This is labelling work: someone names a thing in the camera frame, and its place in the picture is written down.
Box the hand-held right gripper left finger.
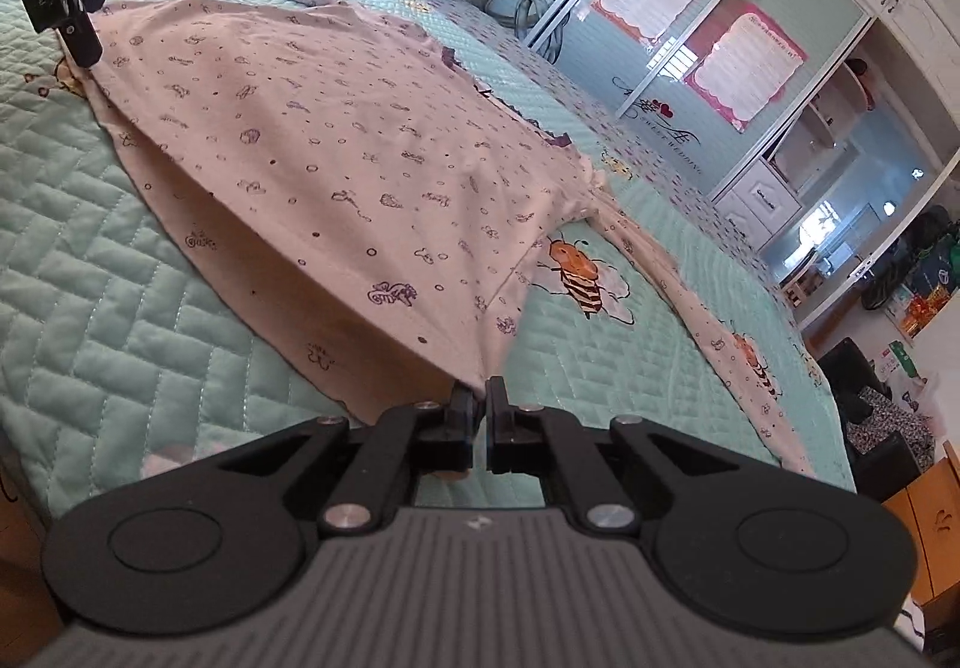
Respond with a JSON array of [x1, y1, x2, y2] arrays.
[[217, 379, 481, 538]]

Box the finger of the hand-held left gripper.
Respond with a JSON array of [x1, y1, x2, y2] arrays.
[[60, 11, 104, 69]]

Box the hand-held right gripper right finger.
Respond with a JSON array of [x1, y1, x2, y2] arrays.
[[484, 375, 740, 538]]

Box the pink printed pajama top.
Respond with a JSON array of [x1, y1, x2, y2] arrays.
[[64, 0, 818, 478]]

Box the green quilted bee blanket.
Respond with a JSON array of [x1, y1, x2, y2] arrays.
[[0, 0, 860, 541]]

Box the heart print bed sheet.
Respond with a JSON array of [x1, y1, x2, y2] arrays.
[[442, 0, 826, 339]]

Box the white drawer cabinet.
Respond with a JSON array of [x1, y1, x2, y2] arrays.
[[712, 158, 803, 249]]

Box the blue sliding door wardrobe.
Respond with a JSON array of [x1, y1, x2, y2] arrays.
[[465, 0, 878, 204]]

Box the black white patterned garment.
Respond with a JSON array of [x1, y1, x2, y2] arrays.
[[851, 387, 938, 459]]

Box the black sofa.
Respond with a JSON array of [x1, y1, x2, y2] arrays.
[[821, 338, 942, 504]]

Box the green white carton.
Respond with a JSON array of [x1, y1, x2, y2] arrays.
[[885, 338, 927, 380]]

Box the tall pink border poster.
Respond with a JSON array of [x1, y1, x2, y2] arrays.
[[684, 11, 809, 133]]

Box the red gold boxes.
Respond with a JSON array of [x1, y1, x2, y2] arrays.
[[896, 285, 953, 339]]

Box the wooden desk with drawers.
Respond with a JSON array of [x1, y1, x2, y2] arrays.
[[881, 458, 960, 609]]

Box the dark bags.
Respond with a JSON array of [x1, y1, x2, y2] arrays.
[[862, 206, 957, 313]]

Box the white wall shelf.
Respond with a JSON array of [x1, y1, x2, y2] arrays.
[[772, 60, 875, 189]]

